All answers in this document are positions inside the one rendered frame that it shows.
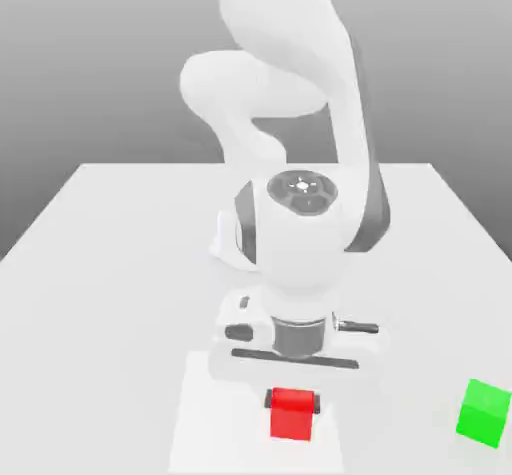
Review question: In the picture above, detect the small green cube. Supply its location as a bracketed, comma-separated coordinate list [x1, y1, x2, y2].
[455, 377, 512, 450]

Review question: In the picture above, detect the small red cube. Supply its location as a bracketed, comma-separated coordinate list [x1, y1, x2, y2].
[269, 387, 316, 443]

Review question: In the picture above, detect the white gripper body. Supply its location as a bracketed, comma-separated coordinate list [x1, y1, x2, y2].
[207, 337, 386, 395]

